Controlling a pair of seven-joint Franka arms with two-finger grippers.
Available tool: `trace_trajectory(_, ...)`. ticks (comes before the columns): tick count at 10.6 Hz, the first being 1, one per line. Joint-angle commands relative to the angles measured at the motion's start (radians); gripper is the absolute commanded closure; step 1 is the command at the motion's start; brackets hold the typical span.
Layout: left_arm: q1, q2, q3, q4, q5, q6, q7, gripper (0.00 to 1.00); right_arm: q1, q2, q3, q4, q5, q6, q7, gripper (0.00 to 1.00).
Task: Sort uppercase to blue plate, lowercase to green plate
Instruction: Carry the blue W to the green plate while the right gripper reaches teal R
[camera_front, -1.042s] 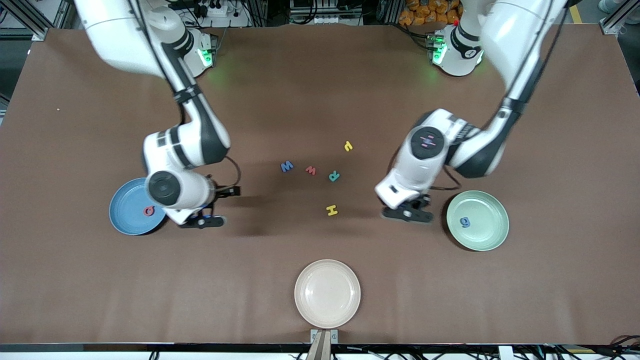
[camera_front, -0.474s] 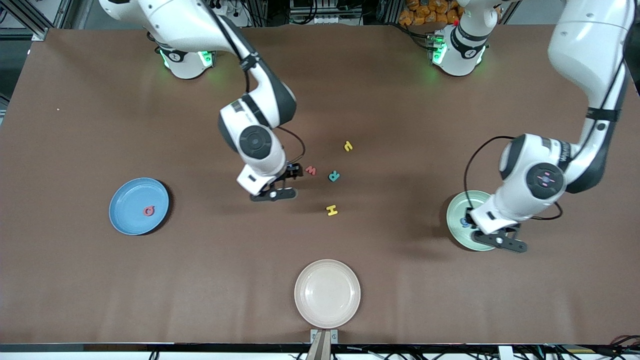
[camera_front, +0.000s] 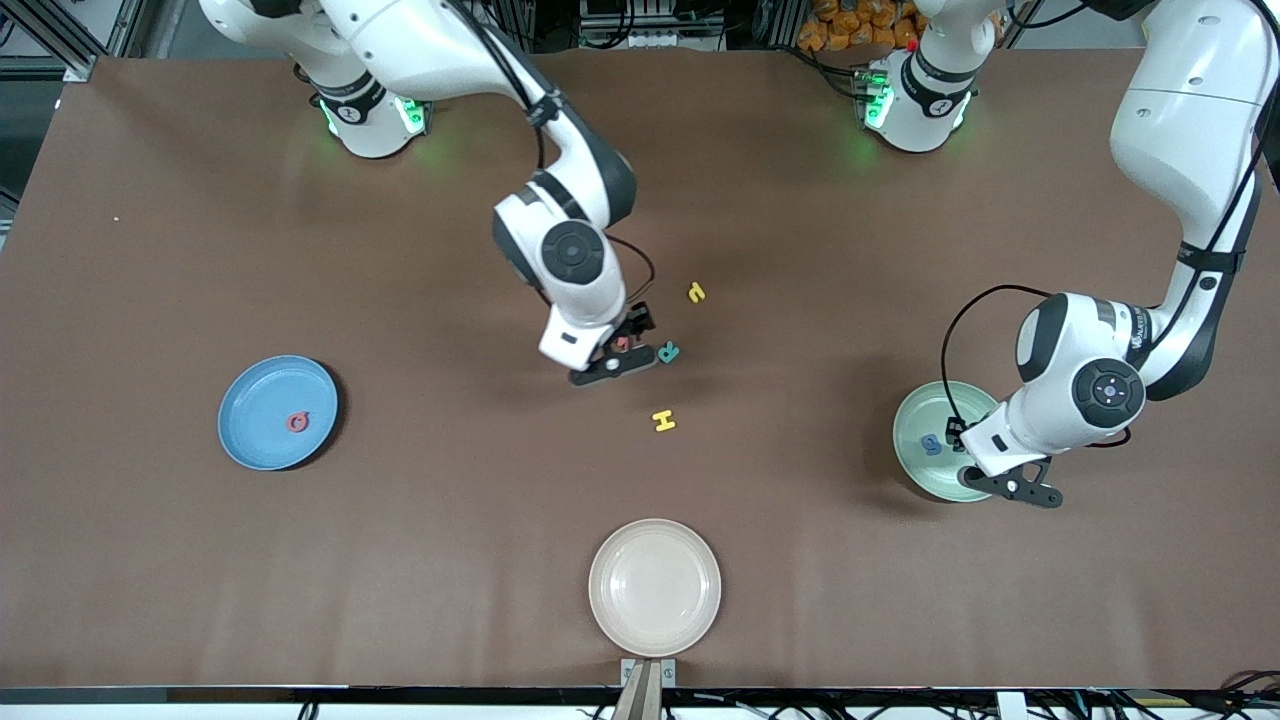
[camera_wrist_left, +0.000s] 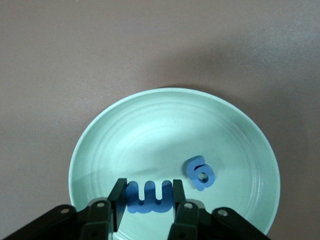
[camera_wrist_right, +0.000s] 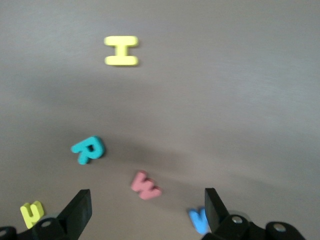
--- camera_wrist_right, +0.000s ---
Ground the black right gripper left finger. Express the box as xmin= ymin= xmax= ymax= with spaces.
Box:
xmin=0 ymin=189 xmax=93 ymax=240

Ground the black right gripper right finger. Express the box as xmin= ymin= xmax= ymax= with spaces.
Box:
xmin=203 ymin=187 xmax=307 ymax=240

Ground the yellow foam lowercase letter n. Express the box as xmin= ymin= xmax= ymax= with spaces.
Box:
xmin=19 ymin=200 xmax=45 ymax=230

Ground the teal foam letter R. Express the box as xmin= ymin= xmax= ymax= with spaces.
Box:
xmin=70 ymin=135 xmax=107 ymax=165

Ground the red foam lowercase letter w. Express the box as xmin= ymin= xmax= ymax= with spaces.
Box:
xmin=129 ymin=170 xmax=163 ymax=201

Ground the yellow foam letter H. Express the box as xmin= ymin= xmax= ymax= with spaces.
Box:
xmin=103 ymin=35 xmax=140 ymax=67

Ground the blue foam uppercase letter M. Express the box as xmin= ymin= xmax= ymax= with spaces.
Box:
xmin=187 ymin=206 xmax=210 ymax=235

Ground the brown table cover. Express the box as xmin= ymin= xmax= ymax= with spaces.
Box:
xmin=0 ymin=0 xmax=320 ymax=240

